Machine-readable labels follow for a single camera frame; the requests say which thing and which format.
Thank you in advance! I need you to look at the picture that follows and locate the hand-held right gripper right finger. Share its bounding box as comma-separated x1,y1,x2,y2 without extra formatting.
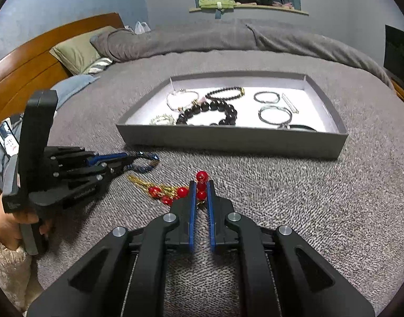
205,180,376,317

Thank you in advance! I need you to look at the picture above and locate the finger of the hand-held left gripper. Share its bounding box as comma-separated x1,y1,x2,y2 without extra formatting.
48,146,130,169
53,161,135,185

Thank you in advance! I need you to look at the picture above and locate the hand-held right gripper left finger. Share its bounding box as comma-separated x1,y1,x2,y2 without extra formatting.
26,180,198,317

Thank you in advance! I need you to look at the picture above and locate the blue beaded bracelet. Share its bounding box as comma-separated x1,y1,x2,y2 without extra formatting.
124,151,160,174

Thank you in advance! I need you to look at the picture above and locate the red bead gold necklace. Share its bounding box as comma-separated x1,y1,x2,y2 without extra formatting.
127,171,211,207

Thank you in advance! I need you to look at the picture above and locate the pearl and gold bracelet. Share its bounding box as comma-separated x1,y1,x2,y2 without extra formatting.
149,114,176,126

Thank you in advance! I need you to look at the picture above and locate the grey cardboard box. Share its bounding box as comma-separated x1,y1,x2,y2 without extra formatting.
116,73,349,160

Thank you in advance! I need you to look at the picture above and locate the large dark bead bracelet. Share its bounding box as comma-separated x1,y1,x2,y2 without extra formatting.
175,99,239,127

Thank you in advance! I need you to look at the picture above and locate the thin silver bangle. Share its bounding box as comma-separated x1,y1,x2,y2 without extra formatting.
254,91,282,104
259,105,292,124

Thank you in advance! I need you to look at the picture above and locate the dark bangle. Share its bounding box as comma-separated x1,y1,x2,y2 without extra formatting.
277,123,319,133

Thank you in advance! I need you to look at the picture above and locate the small dark bead bracelet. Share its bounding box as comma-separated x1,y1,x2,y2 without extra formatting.
205,86,246,101

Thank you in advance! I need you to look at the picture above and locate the person's left forearm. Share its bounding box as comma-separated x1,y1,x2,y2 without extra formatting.
0,228,44,313

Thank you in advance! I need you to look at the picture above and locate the person's left hand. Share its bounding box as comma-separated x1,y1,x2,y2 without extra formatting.
0,196,54,250

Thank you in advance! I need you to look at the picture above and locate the grey cloth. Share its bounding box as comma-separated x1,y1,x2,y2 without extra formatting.
0,152,22,195

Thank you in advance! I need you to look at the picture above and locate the white smartphone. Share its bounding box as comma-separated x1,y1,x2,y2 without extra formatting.
0,120,19,156

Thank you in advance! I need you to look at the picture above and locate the grey bedspread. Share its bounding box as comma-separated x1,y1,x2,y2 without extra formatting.
34,51,404,317

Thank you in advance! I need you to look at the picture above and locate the light blue cloth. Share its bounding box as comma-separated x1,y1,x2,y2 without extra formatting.
50,74,100,109

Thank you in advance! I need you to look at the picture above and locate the wooden headboard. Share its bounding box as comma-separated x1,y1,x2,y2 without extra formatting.
0,12,125,129

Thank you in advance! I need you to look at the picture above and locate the striped pillow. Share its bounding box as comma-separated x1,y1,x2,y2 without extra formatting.
81,57,114,74

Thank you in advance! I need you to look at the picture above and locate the green pillow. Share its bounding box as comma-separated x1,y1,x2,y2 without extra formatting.
49,26,118,75

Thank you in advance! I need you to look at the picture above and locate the pearl hair clip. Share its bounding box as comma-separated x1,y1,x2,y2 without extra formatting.
281,93,300,113

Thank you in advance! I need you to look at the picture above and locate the grey folded duvet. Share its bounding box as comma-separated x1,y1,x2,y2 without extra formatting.
90,18,395,86

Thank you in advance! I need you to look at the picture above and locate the green cloth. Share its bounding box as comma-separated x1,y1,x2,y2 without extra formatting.
198,0,237,9

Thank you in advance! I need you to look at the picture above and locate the wooden window sill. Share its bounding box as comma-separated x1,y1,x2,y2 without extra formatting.
189,3,310,16

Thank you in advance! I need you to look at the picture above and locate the wooden television stand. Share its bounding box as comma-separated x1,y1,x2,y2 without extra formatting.
390,77,404,109

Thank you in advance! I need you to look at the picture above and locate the black television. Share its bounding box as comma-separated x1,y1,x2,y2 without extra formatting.
383,25,404,88

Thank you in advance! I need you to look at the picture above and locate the pink cord bracelet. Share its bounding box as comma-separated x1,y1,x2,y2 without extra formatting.
167,89,207,111

